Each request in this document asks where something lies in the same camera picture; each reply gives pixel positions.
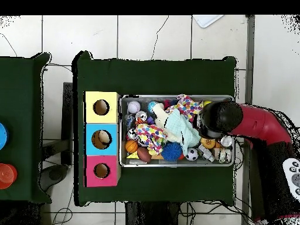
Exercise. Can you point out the polka dot cloth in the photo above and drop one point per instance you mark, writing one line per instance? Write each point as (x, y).
(187, 105)
(150, 136)

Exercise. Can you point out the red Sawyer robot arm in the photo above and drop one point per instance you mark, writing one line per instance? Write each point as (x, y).
(257, 124)

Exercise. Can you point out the shallow clear mesh bin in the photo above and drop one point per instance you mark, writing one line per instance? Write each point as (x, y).
(144, 100)

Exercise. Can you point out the wooden box with three holes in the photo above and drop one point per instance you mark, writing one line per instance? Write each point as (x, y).
(103, 117)

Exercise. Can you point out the cream knit cloth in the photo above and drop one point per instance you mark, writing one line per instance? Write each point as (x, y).
(160, 117)

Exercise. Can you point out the blue globe ball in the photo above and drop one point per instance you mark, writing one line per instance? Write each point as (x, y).
(151, 106)

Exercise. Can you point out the white baseball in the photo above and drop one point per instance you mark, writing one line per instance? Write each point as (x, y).
(133, 107)

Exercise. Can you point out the small orange basketball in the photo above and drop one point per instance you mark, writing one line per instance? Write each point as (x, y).
(131, 146)

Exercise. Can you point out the mint green knit cloth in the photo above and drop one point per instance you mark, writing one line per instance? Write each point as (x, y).
(180, 127)

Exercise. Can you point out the small brown football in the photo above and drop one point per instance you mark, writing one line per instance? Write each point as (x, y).
(144, 154)

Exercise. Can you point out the blue spiky ball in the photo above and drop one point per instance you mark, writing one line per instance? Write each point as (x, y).
(171, 151)

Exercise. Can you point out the small soccer ball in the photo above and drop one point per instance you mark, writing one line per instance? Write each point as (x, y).
(192, 154)

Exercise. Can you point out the white flat tray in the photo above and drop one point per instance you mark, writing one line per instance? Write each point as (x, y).
(206, 20)

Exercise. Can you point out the dark green side table cloth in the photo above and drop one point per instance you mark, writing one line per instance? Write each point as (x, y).
(21, 93)

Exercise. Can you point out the blue plastic cup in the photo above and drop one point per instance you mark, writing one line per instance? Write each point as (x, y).
(2, 136)

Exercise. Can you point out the red plastic cup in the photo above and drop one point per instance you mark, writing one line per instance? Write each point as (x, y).
(7, 175)

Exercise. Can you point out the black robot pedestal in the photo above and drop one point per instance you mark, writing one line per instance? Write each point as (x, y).
(145, 214)

